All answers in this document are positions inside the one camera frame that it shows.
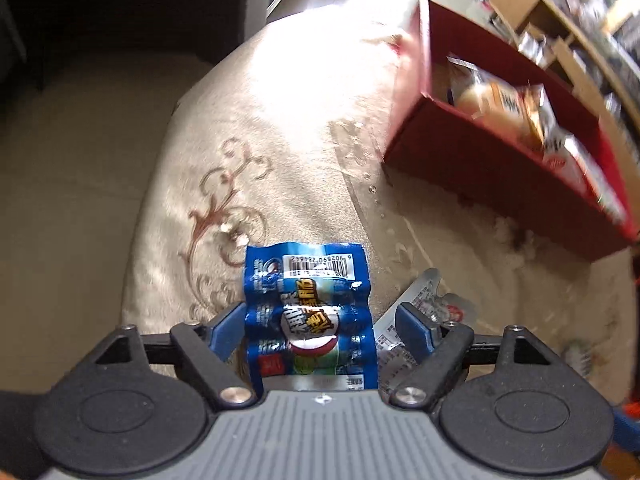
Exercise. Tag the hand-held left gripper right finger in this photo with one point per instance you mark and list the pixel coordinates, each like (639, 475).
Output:
(412, 327)

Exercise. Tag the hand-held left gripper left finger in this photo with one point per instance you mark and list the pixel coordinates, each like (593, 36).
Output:
(227, 327)

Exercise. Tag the red and silver snack packet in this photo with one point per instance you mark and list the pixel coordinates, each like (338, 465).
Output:
(425, 287)

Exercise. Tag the blue snack packet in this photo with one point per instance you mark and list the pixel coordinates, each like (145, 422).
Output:
(305, 310)

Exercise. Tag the red cardboard box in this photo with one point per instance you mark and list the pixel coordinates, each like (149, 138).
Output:
(500, 185)

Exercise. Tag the white packet with red logo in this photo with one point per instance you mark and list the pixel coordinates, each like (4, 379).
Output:
(565, 160)

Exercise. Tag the clear bread packet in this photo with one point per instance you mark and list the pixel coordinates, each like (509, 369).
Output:
(480, 97)

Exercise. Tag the clear fried snack packet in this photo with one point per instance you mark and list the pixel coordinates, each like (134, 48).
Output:
(537, 115)

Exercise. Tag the beige floral tablecloth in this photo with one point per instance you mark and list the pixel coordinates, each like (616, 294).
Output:
(300, 135)

